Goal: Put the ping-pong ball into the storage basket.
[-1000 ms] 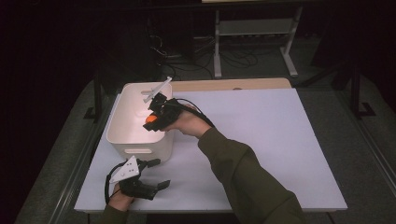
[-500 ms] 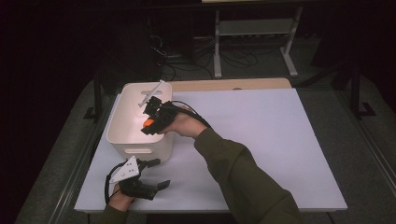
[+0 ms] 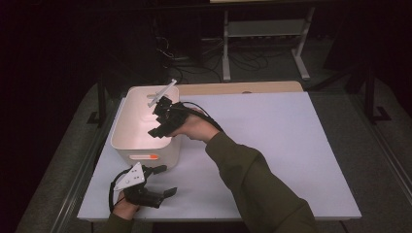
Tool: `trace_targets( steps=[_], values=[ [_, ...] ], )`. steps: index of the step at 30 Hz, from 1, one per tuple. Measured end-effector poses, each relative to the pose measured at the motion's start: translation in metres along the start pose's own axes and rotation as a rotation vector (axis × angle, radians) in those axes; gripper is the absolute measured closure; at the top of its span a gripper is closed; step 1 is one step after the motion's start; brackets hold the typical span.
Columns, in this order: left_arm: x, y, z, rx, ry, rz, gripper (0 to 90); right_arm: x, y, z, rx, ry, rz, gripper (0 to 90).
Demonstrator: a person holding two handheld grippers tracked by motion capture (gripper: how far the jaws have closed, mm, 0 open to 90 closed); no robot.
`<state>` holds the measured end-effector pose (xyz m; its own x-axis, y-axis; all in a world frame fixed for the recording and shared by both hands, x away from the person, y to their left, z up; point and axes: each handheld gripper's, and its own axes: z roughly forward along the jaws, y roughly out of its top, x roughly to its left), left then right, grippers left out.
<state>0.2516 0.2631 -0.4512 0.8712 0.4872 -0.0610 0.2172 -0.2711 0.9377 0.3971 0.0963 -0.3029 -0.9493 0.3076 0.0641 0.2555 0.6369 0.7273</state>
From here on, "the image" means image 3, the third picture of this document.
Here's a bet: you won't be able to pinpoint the person's right hand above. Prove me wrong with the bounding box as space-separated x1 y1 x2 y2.
167 108 222 145

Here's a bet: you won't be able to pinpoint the light wooden board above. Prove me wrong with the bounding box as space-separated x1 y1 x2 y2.
176 80 305 96

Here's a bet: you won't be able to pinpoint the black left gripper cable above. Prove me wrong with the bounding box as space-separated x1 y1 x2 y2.
108 167 131 215

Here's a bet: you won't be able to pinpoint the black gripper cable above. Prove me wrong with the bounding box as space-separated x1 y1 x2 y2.
178 100 225 133
108 167 131 215

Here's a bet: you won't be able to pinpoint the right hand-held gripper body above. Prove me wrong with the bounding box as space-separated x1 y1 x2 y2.
147 78 190 137

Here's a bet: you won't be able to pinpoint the black stand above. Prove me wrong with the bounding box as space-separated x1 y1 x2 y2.
86 72 109 128
363 62 393 125

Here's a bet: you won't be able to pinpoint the black floor cables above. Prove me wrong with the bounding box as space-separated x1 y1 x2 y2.
154 34 270 85

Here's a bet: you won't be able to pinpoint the metal rail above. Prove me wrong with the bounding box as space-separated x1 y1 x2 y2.
51 96 124 233
352 92 412 196

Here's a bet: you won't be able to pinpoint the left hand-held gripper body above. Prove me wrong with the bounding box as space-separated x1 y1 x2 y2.
113 161 165 210

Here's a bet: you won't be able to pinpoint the person's left hand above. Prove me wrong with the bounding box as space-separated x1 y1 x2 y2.
111 189 141 221

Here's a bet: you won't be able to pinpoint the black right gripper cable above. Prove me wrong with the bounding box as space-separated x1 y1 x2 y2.
178 100 225 133

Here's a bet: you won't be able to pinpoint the white plastic bin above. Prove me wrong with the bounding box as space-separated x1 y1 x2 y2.
110 84 183 171

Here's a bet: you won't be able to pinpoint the grey metal stand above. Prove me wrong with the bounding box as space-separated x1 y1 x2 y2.
222 5 316 83

